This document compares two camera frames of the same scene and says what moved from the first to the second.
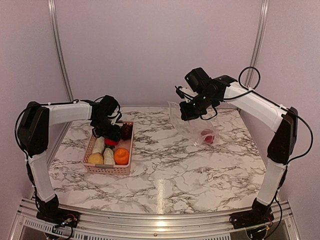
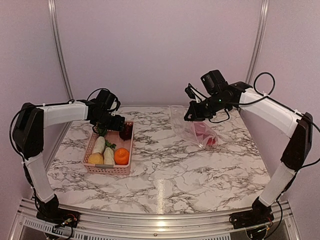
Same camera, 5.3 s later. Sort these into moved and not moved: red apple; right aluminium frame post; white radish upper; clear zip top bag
Moved: red apple
Not moved: clear zip top bag; white radish upper; right aluminium frame post
